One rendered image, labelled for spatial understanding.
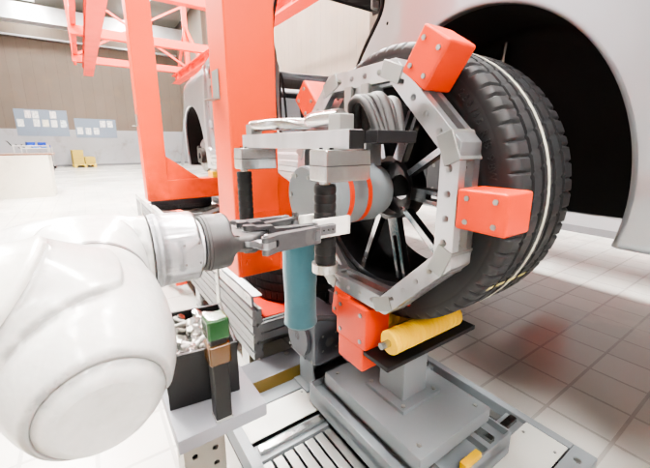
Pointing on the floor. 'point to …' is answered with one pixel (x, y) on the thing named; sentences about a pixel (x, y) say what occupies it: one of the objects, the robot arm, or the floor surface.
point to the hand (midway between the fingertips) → (324, 224)
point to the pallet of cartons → (81, 159)
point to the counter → (26, 175)
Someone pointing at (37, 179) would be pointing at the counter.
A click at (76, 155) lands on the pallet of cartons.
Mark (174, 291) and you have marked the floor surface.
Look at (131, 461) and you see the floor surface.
